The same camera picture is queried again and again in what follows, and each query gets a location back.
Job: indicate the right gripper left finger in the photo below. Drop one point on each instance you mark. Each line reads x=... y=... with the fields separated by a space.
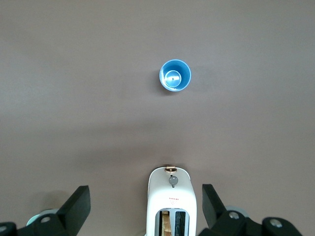
x=71 y=211

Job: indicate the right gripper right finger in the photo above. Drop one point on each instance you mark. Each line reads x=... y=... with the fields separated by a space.
x=216 y=216

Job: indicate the blue ribbed plastic cup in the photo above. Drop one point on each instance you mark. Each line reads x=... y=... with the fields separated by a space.
x=183 y=71

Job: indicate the white two-slot toaster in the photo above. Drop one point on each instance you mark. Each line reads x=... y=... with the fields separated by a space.
x=172 y=196

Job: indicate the brown bread slice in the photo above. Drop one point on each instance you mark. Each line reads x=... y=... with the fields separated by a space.
x=167 y=222

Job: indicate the brown table cover sheet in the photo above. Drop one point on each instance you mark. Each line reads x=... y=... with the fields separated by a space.
x=73 y=73

